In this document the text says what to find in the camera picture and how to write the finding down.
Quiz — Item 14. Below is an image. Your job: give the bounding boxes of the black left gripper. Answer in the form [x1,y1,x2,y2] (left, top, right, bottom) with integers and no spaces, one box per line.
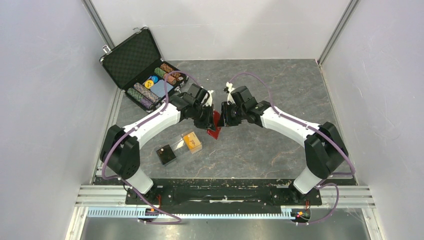
[190,103,215,132]

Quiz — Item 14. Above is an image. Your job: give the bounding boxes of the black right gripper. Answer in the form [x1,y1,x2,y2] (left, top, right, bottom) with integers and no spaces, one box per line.
[218,101,246,127]

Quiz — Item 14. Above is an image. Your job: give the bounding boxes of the red leather card holder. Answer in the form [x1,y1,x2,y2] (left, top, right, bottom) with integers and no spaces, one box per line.
[207,110,221,140]

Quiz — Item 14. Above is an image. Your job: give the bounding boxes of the clear plastic card box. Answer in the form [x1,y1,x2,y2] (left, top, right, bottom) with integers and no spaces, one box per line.
[157,130,194,166]

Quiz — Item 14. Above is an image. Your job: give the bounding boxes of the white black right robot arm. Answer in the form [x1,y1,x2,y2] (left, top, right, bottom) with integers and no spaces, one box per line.
[218,82,349,204]

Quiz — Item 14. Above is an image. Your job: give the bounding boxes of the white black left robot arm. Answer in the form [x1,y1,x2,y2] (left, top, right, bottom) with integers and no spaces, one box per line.
[99,83,216,204]

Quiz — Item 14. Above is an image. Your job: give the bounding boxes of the orange card stack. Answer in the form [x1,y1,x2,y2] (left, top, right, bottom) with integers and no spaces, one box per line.
[182,131,203,154]

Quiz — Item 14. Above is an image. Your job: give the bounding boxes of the blue playing card deck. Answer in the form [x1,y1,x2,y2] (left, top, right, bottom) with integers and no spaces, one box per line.
[150,79,173,98]

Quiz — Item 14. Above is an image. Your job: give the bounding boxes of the black card stack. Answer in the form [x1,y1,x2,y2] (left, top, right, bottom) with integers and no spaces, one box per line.
[156,144,177,166]

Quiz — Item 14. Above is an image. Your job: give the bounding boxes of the red poker chip row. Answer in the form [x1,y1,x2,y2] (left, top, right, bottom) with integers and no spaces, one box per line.
[163,73,177,86]

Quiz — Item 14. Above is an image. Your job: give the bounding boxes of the purple grey poker chip row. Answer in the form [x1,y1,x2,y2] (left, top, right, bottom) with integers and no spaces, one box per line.
[133,82,161,104]

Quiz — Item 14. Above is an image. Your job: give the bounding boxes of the brown poker chip row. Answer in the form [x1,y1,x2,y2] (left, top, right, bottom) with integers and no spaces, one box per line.
[159,63,182,79]

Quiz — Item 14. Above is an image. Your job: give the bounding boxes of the blue dealer chip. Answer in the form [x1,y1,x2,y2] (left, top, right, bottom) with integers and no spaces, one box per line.
[150,75,159,84]

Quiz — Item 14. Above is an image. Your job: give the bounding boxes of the yellow dealer chip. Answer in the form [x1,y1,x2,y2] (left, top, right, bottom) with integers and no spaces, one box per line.
[143,79,155,89]

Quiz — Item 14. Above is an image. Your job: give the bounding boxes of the green purple poker chip row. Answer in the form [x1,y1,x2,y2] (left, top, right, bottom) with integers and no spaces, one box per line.
[127,88,154,110]

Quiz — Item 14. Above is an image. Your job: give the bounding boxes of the black aluminium poker chip case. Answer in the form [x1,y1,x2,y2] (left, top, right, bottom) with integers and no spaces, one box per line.
[99,27,189,113]

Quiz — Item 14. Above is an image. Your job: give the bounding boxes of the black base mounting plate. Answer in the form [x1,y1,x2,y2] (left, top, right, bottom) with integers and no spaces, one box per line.
[144,178,322,214]

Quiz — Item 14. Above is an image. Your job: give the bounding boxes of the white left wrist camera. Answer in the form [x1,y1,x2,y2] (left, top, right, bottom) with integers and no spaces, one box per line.
[201,90,214,107]

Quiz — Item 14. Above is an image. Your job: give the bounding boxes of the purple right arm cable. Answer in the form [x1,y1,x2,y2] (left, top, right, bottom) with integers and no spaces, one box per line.
[228,72,356,226]

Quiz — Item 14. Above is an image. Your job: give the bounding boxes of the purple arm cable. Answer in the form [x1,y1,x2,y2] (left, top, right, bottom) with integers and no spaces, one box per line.
[100,70,203,225]
[228,72,356,226]

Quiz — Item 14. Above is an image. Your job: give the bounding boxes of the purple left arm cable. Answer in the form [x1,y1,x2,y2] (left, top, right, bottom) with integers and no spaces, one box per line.
[100,70,203,225]

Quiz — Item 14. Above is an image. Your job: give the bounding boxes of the aluminium slotted rail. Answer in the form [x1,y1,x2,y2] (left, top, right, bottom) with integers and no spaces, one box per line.
[87,206,307,220]

